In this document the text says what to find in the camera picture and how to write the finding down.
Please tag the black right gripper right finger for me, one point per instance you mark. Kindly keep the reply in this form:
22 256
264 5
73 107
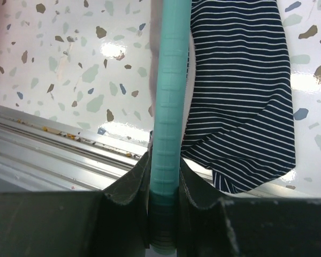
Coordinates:
212 223

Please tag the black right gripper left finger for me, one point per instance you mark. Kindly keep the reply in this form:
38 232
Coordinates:
110 222

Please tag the navy striped underwear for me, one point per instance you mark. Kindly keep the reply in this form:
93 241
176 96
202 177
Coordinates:
238 117

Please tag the teal hanger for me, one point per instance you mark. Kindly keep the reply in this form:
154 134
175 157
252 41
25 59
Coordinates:
169 45

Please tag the aluminium table rail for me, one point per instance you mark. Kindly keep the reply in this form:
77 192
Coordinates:
37 154

